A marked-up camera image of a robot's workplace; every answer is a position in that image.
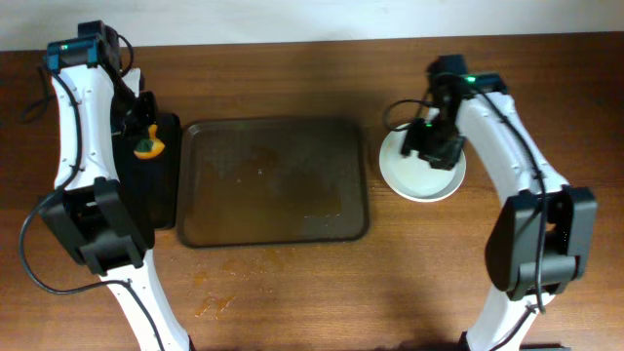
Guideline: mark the pale blue plate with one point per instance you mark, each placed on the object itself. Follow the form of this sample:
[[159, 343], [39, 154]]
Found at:
[[413, 178]]

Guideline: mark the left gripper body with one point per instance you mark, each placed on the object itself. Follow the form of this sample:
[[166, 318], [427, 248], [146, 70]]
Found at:
[[141, 127]]

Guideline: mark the brown plastic tray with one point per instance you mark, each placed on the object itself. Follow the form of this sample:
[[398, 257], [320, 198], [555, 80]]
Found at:
[[278, 181]]

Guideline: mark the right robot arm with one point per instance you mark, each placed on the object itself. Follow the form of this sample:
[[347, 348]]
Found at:
[[541, 240]]

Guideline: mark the yellow green sponge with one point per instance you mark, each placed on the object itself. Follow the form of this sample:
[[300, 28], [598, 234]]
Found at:
[[150, 147]]

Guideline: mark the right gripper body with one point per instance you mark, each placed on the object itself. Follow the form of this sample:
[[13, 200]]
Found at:
[[434, 149]]

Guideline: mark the black plastic tray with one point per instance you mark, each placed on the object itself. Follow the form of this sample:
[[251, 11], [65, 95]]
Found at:
[[152, 182]]

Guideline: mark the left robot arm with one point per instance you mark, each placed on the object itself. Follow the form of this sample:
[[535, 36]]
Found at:
[[117, 177]]

